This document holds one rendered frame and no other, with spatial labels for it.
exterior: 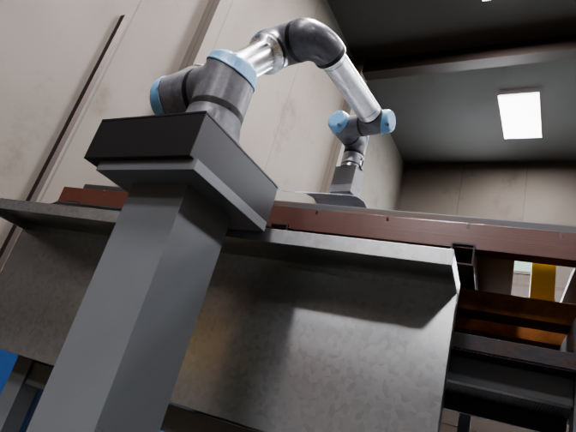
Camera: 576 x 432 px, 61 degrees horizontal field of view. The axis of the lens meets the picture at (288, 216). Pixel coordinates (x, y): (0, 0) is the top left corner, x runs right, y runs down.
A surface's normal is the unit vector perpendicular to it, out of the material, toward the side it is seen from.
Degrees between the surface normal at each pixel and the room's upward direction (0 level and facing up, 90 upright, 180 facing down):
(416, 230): 90
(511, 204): 90
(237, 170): 90
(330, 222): 90
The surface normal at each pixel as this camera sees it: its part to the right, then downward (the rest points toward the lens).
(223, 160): 0.86, 0.04
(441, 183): -0.44, -0.44
